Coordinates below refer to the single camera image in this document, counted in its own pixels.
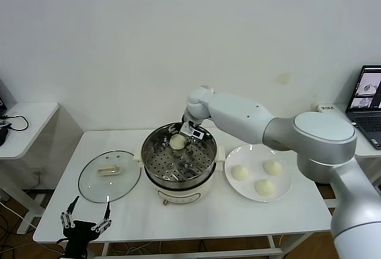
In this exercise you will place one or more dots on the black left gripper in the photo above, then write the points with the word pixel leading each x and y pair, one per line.
pixel 78 232

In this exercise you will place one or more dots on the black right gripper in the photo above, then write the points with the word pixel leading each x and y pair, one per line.
pixel 186 127

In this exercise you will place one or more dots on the white steamed baozi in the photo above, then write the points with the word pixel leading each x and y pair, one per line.
pixel 272 167
pixel 264 187
pixel 177 142
pixel 240 173

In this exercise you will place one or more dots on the round glass pot lid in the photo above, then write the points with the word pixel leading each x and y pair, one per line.
pixel 98 187

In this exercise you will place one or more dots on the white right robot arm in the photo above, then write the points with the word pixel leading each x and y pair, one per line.
pixel 238 113

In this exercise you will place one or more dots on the perforated steel steamer basket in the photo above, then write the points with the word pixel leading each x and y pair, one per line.
pixel 160 163

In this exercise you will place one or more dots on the cream electric cooker pot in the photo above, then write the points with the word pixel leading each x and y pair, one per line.
pixel 184 195

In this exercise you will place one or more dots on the round white plate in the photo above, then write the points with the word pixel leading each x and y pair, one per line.
pixel 253 159

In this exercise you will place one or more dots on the white side table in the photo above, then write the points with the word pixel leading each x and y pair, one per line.
pixel 35 128
pixel 366 152

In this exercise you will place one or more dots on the small black white dongle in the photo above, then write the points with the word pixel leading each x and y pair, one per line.
pixel 3 124

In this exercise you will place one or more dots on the black open laptop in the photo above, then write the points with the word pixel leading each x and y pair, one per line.
pixel 2 105

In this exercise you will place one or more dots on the grey open laptop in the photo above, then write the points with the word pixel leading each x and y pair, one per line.
pixel 369 122

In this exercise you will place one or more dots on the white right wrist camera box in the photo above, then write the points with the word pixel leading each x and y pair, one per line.
pixel 198 134

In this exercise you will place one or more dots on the white wall socket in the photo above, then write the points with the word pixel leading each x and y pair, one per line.
pixel 40 172

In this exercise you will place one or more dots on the white table frame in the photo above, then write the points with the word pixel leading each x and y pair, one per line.
pixel 275 242

